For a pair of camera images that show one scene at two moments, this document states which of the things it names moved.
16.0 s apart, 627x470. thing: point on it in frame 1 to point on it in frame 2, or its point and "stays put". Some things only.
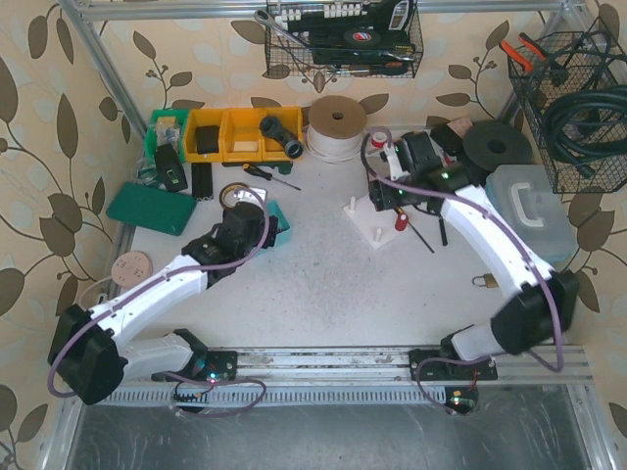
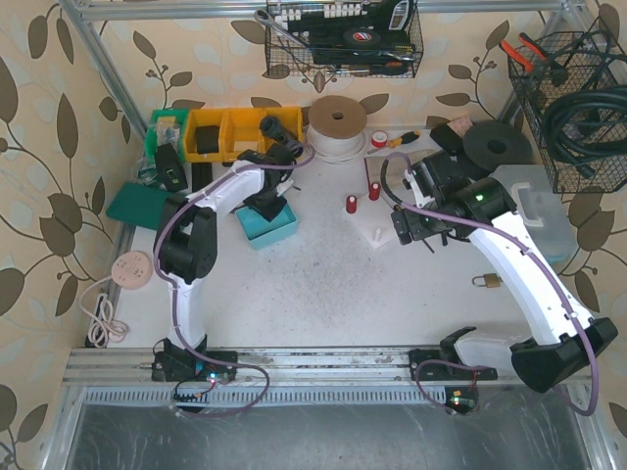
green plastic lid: (152, 208) stays put
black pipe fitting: (270, 127) stays put
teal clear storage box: (527, 196) stays put
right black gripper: (380, 197) to (402, 225)
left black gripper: (269, 223) to (269, 206)
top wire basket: (344, 38) stays put
